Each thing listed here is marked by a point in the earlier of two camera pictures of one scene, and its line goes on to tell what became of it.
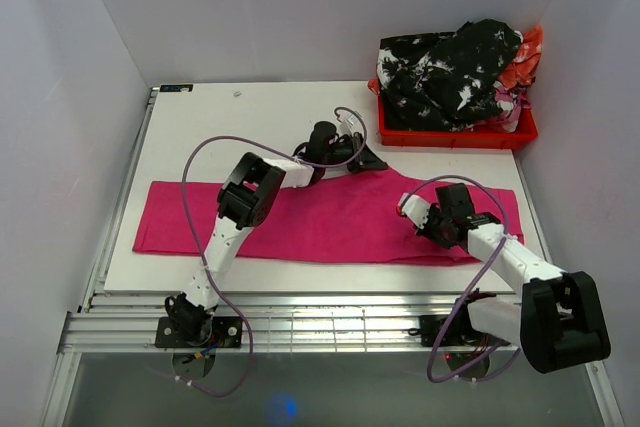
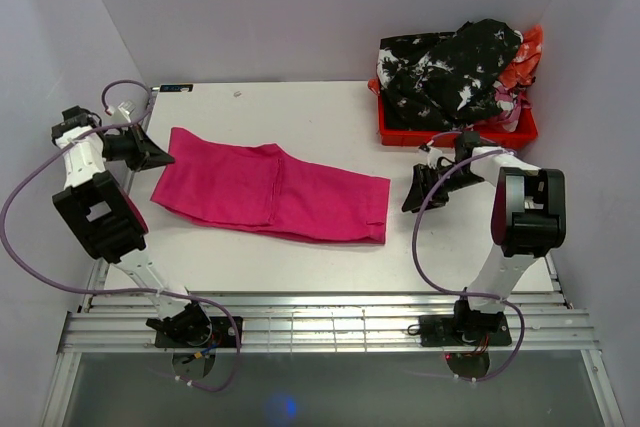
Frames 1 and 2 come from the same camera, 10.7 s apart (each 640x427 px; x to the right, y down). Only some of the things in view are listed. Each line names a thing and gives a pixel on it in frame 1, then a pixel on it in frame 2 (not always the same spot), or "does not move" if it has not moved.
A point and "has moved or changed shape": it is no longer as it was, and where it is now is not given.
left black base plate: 226,332 does not move
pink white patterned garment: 512,102 does not move
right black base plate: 461,332 does not move
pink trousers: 350,212 has moved or changed shape
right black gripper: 425,231 -> 422,174
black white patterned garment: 444,82 does not move
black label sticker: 176,88 does not move
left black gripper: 366,159 -> 152,156
